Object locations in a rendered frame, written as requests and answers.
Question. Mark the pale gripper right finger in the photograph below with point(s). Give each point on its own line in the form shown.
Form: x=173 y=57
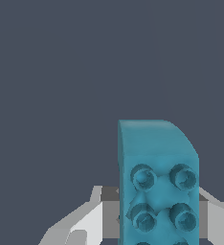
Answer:
x=217 y=220

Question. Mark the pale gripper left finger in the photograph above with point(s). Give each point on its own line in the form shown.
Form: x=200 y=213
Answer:
x=85 y=220

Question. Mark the teal studded building brick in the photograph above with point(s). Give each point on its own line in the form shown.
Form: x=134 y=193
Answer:
x=158 y=178

